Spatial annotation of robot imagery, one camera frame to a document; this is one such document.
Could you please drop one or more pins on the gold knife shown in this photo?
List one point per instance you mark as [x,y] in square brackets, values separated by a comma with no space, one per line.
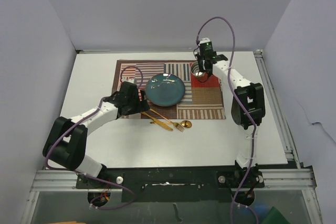
[158,122]

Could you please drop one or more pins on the blue object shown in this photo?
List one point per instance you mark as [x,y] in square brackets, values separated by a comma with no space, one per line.
[260,208]

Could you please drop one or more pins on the gold fork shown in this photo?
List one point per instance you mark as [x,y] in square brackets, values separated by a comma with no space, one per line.
[177,125]

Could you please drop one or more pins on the gold spoon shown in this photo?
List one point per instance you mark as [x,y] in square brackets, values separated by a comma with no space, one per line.
[184,123]

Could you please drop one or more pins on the green object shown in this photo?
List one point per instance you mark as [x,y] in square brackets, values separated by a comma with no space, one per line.
[274,216]

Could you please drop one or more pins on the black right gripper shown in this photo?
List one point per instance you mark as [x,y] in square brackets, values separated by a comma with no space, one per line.
[199,57]

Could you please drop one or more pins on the beige metal cup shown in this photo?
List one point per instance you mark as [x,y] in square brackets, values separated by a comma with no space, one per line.
[195,70]

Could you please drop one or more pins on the right side aluminium rail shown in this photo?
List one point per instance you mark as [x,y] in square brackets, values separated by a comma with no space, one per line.
[282,125]

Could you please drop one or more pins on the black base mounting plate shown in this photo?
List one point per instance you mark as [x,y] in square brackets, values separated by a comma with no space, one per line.
[177,184]

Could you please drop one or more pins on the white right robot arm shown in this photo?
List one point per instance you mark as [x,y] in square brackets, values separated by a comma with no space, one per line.
[248,101]

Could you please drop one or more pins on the patchwork striped cloth placemat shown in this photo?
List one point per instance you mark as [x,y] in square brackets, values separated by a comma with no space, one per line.
[201,101]

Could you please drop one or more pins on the blue ceramic plate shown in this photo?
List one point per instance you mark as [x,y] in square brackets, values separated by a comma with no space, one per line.
[165,90]

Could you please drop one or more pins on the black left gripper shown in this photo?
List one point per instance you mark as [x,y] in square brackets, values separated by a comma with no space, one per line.
[142,106]

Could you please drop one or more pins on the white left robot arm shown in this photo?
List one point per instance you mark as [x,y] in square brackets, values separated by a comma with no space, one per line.
[67,140]

